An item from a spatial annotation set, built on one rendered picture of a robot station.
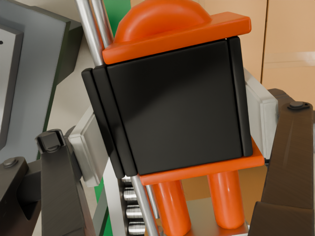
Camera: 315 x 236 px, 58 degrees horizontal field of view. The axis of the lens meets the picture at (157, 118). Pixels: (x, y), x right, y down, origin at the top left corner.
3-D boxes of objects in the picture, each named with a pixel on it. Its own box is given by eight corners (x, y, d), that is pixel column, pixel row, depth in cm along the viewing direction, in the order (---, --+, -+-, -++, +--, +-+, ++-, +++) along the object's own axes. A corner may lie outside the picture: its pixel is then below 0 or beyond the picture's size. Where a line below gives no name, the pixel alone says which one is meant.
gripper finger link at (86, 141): (100, 186, 14) (86, 188, 14) (120, 127, 21) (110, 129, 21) (81, 134, 13) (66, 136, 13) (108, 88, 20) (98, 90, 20)
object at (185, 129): (244, 129, 21) (266, 166, 16) (146, 147, 22) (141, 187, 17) (229, 10, 18) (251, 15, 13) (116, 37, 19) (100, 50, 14)
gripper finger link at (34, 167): (71, 199, 13) (9, 209, 13) (97, 143, 17) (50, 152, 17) (60, 171, 12) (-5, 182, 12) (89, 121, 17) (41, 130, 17)
